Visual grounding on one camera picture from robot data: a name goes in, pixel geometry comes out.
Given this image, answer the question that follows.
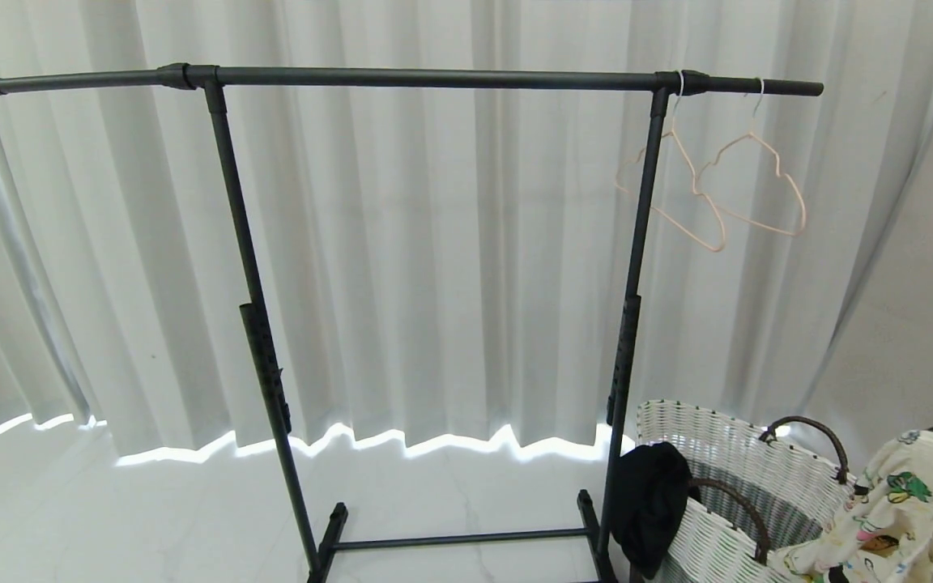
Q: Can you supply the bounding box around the white curtain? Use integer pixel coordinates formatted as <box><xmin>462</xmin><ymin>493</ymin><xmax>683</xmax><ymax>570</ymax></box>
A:
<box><xmin>0</xmin><ymin>0</ymin><xmax>933</xmax><ymax>468</ymax></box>

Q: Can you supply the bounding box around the white laundry basket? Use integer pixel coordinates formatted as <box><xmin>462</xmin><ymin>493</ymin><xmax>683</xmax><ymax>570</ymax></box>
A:
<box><xmin>635</xmin><ymin>398</ymin><xmax>860</xmax><ymax>583</ymax></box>

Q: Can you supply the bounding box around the black clothes rack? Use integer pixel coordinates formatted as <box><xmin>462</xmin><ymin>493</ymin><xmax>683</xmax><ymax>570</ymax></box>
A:
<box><xmin>0</xmin><ymin>62</ymin><xmax>825</xmax><ymax>583</ymax></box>

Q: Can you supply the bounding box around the cream printed garment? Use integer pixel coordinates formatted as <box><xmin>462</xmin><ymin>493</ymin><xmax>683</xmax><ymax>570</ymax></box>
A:
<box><xmin>766</xmin><ymin>429</ymin><xmax>933</xmax><ymax>583</ymax></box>

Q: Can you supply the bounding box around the pink clothes hanger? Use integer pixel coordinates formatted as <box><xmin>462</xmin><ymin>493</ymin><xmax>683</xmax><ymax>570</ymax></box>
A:
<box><xmin>693</xmin><ymin>79</ymin><xmax>807</xmax><ymax>238</ymax></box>
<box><xmin>614</xmin><ymin>71</ymin><xmax>728</xmax><ymax>253</ymax></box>

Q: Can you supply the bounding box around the black garment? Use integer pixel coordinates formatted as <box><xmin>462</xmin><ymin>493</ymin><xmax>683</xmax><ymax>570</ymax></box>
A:
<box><xmin>611</xmin><ymin>441</ymin><xmax>701</xmax><ymax>580</ymax></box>

